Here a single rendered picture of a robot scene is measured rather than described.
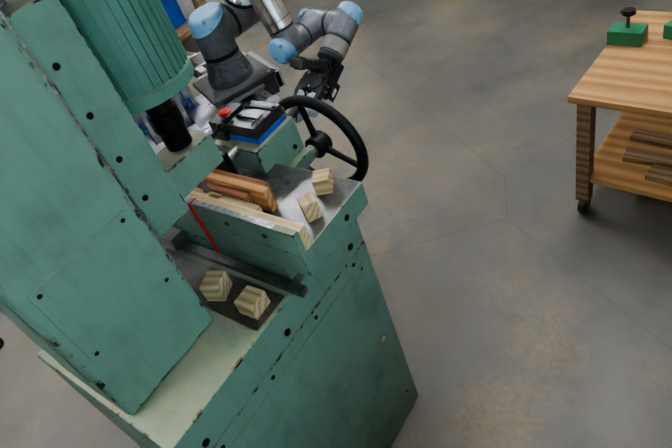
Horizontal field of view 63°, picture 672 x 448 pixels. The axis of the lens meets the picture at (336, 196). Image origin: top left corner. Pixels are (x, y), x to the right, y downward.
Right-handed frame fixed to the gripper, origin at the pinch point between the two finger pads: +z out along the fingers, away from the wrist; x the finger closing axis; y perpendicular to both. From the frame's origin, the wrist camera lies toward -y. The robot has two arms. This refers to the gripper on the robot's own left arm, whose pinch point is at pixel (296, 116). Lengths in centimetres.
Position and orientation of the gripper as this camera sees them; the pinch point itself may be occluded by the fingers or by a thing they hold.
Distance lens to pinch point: 148.7
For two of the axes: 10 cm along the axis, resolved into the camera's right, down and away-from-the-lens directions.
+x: -7.7, -2.7, 5.8
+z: -4.0, 9.1, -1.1
